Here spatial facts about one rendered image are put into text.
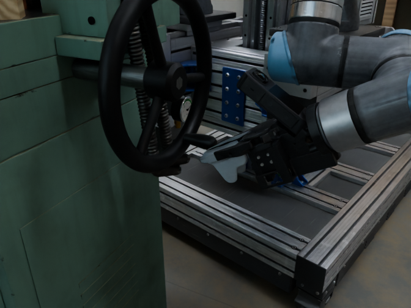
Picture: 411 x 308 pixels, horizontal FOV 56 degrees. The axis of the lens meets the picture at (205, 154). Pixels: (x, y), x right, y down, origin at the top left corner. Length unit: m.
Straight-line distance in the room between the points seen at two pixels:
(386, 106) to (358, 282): 1.04
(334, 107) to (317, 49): 0.11
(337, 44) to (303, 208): 0.89
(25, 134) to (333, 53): 0.47
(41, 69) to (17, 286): 0.36
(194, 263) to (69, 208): 0.77
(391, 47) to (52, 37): 0.49
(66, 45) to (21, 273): 0.38
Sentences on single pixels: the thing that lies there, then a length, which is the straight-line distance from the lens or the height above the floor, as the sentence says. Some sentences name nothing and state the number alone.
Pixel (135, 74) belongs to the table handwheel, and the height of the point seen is 0.82.
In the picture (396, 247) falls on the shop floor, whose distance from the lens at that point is 1.68.
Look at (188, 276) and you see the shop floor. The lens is 1.40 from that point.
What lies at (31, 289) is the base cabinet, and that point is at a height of 0.46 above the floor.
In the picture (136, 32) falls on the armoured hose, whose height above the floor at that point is 0.87.
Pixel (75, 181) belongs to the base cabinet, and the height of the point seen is 0.61.
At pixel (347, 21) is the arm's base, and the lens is 1.06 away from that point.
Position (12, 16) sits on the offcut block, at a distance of 0.64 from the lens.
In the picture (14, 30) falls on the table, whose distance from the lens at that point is 0.63.
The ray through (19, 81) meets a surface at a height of 0.82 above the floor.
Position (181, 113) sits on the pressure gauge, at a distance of 0.90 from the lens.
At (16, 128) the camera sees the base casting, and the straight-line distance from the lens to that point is 0.65.
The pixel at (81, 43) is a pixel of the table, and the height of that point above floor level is 0.86.
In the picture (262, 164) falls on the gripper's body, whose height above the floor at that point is 0.71.
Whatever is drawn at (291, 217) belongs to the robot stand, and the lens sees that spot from 1.34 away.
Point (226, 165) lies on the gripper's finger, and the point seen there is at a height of 0.69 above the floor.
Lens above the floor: 0.98
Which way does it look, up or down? 27 degrees down
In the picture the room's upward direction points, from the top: straight up
